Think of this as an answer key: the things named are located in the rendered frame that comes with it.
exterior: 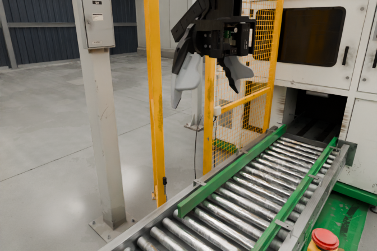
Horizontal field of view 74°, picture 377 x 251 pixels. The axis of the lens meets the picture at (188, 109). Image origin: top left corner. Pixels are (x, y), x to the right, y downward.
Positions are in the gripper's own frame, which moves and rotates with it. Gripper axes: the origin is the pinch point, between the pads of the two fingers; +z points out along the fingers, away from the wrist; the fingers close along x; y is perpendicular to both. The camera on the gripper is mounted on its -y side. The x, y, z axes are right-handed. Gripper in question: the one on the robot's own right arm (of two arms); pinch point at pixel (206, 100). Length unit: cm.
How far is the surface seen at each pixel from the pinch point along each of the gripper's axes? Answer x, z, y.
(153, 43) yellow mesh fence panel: 34, -3, -81
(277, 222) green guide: 69, 85, -22
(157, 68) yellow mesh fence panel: 36, 9, -80
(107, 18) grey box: 30, -16, -129
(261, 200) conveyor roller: 87, 95, -46
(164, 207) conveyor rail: 30, 89, -72
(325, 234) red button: 37, 45, 11
